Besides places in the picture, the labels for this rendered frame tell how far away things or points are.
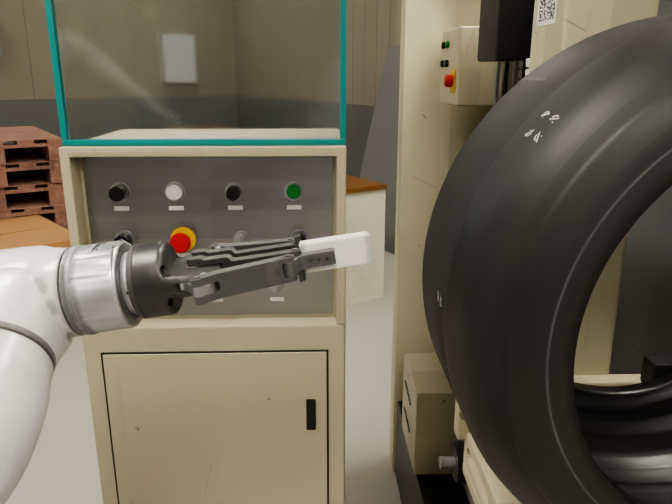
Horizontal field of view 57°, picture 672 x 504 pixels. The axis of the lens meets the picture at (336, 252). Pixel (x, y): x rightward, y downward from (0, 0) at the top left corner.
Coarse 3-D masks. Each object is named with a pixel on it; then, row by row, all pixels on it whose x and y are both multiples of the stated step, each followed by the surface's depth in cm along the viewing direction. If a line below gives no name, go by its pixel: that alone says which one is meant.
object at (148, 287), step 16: (128, 256) 60; (144, 256) 59; (160, 256) 59; (176, 256) 65; (128, 272) 59; (144, 272) 59; (160, 272) 59; (176, 272) 60; (192, 272) 59; (128, 288) 59; (144, 288) 59; (160, 288) 59; (176, 288) 59; (144, 304) 59; (160, 304) 59; (176, 304) 62
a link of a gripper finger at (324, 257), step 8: (328, 248) 61; (296, 256) 60; (304, 256) 60; (312, 256) 60; (320, 256) 60; (328, 256) 60; (288, 264) 58; (296, 264) 59; (304, 264) 60; (312, 264) 60; (320, 264) 60; (328, 264) 60; (288, 272) 59; (296, 272) 59
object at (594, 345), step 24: (576, 0) 82; (600, 0) 82; (624, 0) 82; (648, 0) 82; (552, 24) 87; (576, 24) 83; (600, 24) 83; (552, 48) 87; (624, 240) 92; (600, 288) 94; (600, 312) 95; (600, 336) 96; (576, 360) 97; (600, 360) 97
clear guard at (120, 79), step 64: (64, 0) 113; (128, 0) 114; (192, 0) 114; (256, 0) 114; (320, 0) 115; (64, 64) 116; (128, 64) 117; (192, 64) 117; (256, 64) 117; (320, 64) 118; (64, 128) 119; (128, 128) 120; (192, 128) 120; (256, 128) 121; (320, 128) 121
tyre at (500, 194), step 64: (576, 64) 59; (640, 64) 50; (512, 128) 59; (576, 128) 51; (640, 128) 48; (448, 192) 68; (512, 192) 53; (576, 192) 49; (640, 192) 49; (448, 256) 62; (512, 256) 52; (576, 256) 50; (448, 320) 60; (512, 320) 53; (576, 320) 51; (512, 384) 54; (576, 384) 87; (640, 384) 88; (512, 448) 57; (576, 448) 55; (640, 448) 84
